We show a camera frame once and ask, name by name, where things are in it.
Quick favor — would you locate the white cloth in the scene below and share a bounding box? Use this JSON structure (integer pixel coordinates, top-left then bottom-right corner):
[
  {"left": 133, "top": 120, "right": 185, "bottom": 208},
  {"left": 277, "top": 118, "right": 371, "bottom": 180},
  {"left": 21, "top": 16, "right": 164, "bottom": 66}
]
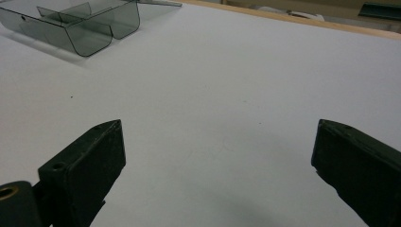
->
[{"left": 252, "top": 5, "right": 325, "bottom": 23}]

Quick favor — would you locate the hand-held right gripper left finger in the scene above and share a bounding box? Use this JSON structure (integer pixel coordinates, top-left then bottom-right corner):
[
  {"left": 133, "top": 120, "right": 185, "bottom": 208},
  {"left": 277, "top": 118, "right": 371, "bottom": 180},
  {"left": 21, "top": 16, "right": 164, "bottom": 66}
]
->
[{"left": 32, "top": 118, "right": 127, "bottom": 227}]

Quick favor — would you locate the dark green flat object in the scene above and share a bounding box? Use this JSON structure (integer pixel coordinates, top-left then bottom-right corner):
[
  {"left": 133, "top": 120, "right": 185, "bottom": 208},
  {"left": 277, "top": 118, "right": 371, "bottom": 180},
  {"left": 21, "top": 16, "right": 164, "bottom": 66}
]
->
[{"left": 357, "top": 2, "right": 401, "bottom": 22}]

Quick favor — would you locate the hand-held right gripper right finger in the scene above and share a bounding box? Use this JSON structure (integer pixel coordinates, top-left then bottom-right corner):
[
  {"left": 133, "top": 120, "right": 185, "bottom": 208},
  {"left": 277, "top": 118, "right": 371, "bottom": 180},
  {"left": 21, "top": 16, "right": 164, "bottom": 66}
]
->
[{"left": 310, "top": 118, "right": 401, "bottom": 227}]

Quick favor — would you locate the smoky transparent plastic organizer box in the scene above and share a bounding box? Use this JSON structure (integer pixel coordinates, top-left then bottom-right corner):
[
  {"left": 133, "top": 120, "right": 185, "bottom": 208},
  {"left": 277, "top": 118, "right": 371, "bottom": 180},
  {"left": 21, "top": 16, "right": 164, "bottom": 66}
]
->
[{"left": 0, "top": 0, "right": 183, "bottom": 58}]

